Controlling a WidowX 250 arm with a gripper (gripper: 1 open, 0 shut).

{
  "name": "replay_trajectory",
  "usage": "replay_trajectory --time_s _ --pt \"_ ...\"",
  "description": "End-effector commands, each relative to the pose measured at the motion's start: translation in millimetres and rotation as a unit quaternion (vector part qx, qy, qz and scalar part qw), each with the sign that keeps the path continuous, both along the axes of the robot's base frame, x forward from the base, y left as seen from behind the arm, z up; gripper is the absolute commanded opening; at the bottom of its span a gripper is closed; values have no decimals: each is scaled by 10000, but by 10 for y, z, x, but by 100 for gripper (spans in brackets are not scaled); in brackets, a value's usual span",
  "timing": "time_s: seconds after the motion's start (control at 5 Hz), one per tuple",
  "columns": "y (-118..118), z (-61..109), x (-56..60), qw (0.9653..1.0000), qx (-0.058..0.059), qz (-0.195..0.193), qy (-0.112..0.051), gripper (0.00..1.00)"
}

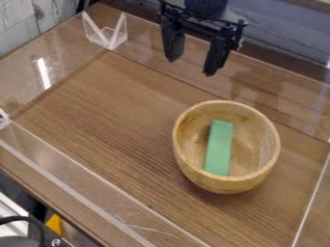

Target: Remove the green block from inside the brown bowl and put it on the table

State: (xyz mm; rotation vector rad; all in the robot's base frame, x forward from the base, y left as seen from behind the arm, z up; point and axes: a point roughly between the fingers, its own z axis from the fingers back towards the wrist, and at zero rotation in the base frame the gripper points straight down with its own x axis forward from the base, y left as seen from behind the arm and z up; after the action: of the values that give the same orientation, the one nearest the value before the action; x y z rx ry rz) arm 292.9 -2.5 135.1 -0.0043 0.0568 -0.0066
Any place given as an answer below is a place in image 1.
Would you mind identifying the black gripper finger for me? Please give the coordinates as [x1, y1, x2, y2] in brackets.
[203, 36, 231, 76]
[162, 16, 186, 62]

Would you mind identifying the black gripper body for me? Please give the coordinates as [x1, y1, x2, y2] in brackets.
[158, 0, 247, 50]

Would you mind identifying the green rectangular block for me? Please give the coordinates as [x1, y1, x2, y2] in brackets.
[203, 120, 234, 177]

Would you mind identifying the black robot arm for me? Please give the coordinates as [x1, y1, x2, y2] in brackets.
[158, 0, 247, 76]

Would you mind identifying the brown wooden bowl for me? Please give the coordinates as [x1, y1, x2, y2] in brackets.
[172, 100, 281, 194]

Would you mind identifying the yellow black device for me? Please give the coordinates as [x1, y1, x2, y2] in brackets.
[45, 213, 74, 247]

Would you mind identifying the clear acrylic corner bracket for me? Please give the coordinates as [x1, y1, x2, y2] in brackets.
[82, 13, 128, 50]

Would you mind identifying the clear acrylic tray wall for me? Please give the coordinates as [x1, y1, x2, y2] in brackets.
[0, 109, 208, 247]

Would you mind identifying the black cable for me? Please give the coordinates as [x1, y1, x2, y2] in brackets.
[0, 215, 47, 247]

